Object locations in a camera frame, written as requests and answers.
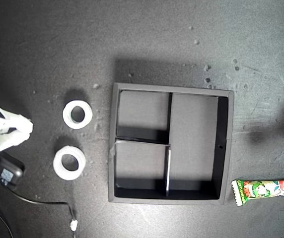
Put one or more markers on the white tape roll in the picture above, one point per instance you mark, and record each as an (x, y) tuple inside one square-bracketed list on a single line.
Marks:
[(67, 116), (57, 163)]

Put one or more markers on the printed wrapper snack bar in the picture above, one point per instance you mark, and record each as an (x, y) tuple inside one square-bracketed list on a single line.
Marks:
[(263, 188)]

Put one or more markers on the small black camera box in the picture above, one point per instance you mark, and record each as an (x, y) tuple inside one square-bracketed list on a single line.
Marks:
[(8, 172)]

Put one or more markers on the black compartment tray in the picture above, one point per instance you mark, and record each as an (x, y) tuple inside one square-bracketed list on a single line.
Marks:
[(194, 136)]

